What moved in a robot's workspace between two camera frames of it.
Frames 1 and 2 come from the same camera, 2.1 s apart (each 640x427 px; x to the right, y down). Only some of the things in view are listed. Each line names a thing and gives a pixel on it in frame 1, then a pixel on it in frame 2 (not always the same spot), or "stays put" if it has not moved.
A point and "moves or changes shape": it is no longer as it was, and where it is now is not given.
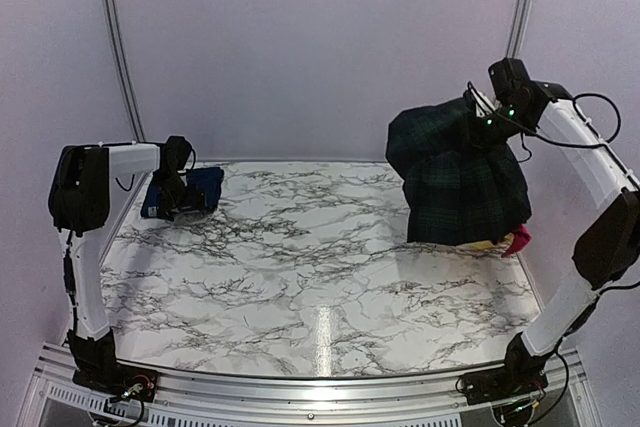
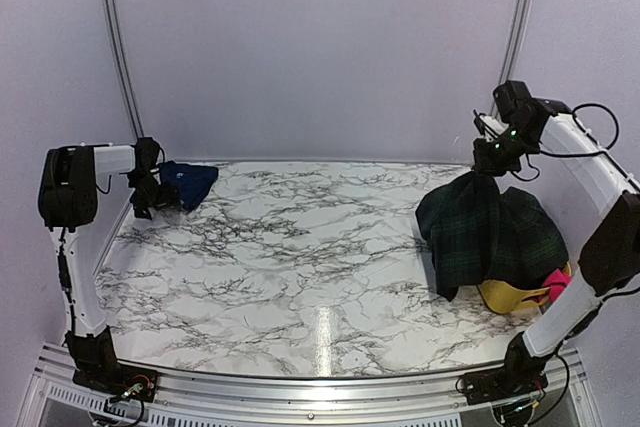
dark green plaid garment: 463,185 to 481,234
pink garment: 522,238 to 557,282
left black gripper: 195,200 to 169,197
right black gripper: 498,143 to 485,163
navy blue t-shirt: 207,179 moves or changes shape
